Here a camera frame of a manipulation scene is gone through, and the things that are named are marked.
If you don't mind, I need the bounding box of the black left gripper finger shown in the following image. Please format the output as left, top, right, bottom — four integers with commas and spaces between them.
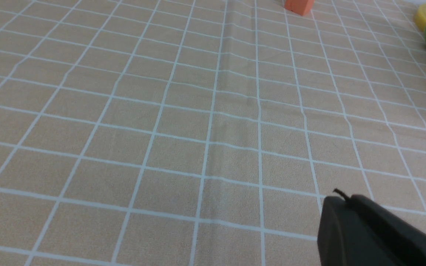
317, 189, 426, 266

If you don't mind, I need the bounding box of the bamboo steamer lid yellow rim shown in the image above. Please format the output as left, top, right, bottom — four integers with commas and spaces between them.
413, 3, 426, 32

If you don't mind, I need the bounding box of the orange foam cube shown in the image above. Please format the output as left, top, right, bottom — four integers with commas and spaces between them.
284, 0, 315, 16

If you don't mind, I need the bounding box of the checkered beige tablecloth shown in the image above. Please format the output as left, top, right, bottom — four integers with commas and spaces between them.
0, 0, 426, 266

